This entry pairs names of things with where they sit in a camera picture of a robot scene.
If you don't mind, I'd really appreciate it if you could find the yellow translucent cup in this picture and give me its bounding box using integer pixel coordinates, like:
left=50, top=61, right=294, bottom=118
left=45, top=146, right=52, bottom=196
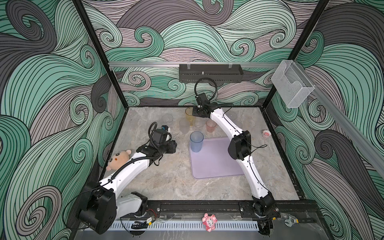
left=185, top=107, right=196, bottom=126

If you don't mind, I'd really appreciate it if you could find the blue translucent cup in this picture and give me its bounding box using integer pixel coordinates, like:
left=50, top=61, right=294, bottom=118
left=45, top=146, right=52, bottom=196
left=190, top=131, right=204, bottom=153

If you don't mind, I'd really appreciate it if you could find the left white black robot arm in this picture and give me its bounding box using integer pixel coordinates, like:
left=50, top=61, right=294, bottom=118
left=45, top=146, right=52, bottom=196
left=75, top=122, right=177, bottom=235

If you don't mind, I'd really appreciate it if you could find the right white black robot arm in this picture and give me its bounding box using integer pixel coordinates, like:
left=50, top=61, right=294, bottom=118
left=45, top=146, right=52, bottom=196
left=193, top=78, right=280, bottom=218

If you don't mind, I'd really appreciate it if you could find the lilac plastic tray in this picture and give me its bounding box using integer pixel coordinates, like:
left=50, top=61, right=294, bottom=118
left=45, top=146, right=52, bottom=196
left=189, top=137, right=244, bottom=179

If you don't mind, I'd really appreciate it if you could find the pink translucent cup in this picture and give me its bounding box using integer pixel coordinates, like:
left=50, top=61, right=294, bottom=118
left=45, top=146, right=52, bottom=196
left=206, top=120, right=217, bottom=133

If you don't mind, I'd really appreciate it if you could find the frosted clear cup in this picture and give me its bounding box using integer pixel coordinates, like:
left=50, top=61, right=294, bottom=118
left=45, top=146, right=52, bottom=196
left=179, top=119, right=191, bottom=134

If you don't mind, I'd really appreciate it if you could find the clear glass cup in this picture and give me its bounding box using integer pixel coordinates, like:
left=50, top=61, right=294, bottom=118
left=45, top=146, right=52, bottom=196
left=162, top=114, right=174, bottom=125

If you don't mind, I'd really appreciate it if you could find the bear plush toy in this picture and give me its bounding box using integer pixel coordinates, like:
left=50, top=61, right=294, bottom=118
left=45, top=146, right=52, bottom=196
left=106, top=150, right=132, bottom=171

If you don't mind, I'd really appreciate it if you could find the small pink white toy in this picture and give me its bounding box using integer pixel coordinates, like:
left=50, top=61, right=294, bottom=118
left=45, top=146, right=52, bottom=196
left=262, top=130, right=271, bottom=138

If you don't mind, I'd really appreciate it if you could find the pink flower toy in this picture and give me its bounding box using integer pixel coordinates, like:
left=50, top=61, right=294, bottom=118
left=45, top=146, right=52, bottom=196
left=202, top=213, right=218, bottom=232

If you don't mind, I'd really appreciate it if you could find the silver adjustable wrench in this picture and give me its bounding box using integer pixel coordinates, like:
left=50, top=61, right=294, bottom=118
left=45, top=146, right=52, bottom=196
left=285, top=215, right=299, bottom=227

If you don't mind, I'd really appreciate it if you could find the black wall-mounted rack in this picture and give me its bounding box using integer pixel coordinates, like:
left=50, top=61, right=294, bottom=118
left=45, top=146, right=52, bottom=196
left=179, top=64, right=244, bottom=83

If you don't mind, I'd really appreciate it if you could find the white slotted cable duct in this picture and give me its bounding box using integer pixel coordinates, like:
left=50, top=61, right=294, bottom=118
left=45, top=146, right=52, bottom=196
left=109, top=220, right=259, bottom=232

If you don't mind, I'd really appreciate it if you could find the clear acrylic wall box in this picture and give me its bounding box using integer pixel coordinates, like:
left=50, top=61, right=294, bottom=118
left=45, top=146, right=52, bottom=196
left=271, top=60, right=315, bottom=109

